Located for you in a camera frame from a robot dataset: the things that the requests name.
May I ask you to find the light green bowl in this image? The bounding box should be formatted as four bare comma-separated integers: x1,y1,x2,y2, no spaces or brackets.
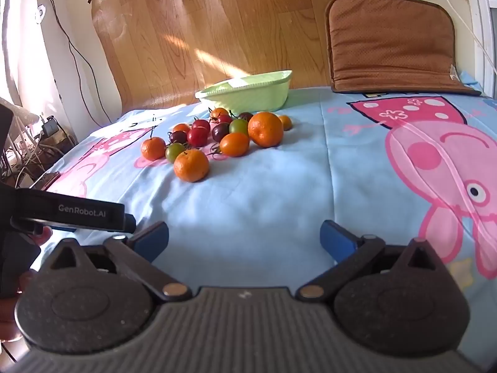
195,70,293,114

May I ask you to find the person's left hand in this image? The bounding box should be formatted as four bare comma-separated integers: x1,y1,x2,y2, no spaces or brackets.
0,226,54,344

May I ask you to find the white curtain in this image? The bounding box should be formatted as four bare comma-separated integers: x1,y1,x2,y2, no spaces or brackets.
0,0,28,105

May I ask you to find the white cable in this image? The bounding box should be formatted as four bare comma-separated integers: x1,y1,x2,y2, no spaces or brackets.
423,0,497,74

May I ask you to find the brown seat cushion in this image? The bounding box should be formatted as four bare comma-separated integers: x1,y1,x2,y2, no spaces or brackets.
325,0,482,96

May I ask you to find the thin black wall cable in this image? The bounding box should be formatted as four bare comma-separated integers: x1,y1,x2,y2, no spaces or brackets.
36,0,107,129

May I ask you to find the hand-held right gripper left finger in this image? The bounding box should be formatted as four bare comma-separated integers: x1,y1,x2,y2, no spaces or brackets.
39,221,193,303

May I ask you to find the white power adapter with cable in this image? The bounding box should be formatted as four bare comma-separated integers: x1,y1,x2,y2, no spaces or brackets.
464,0,497,98

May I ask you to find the large mandarin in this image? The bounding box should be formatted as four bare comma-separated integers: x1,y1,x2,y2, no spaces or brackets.
248,112,284,148

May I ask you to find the mandarin with stem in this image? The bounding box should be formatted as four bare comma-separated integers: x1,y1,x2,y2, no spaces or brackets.
141,126,167,161

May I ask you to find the dotted white cloth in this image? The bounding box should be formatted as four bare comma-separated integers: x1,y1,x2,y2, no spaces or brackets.
0,95,41,125

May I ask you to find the wood-grain vinyl sheet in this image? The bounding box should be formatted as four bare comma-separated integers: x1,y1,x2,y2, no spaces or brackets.
91,0,346,108

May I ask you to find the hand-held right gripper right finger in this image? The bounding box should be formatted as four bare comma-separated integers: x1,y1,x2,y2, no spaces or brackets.
296,219,447,304

